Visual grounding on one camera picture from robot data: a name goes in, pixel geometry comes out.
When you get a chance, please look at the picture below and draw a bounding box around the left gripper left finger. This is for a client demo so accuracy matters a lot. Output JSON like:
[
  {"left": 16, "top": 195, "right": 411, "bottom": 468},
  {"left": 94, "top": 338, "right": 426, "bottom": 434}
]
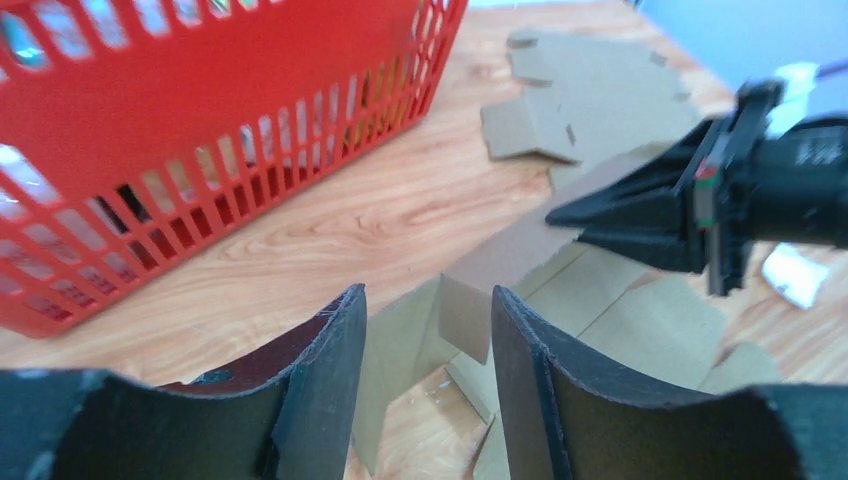
[{"left": 1, "top": 284, "right": 367, "bottom": 479}]

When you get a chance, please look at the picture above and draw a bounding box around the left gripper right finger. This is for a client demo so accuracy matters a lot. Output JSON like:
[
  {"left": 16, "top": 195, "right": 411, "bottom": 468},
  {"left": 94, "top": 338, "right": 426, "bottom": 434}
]
[{"left": 491, "top": 286, "right": 847, "bottom": 479}]

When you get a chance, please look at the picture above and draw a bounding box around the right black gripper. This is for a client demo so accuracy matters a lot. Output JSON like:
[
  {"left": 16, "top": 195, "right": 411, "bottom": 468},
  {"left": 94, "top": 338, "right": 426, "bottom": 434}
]
[{"left": 545, "top": 79, "right": 784, "bottom": 297}]

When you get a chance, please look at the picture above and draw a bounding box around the brown cardboard box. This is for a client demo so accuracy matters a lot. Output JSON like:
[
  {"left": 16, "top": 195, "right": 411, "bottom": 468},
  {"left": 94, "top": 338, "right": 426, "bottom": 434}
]
[{"left": 351, "top": 148, "right": 786, "bottom": 480}]

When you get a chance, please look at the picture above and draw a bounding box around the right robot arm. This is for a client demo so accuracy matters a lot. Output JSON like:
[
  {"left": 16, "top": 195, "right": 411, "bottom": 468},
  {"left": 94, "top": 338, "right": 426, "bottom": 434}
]
[{"left": 546, "top": 79, "right": 847, "bottom": 296}]

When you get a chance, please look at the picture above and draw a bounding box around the small white plastic packet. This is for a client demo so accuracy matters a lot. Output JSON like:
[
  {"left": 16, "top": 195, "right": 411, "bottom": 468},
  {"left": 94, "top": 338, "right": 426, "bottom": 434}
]
[{"left": 761, "top": 243, "right": 830, "bottom": 310}]

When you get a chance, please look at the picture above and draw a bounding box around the red plastic shopping basket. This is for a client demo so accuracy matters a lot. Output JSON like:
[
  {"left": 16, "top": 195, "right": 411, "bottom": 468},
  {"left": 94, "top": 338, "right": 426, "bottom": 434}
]
[{"left": 1, "top": 1, "right": 467, "bottom": 338}]

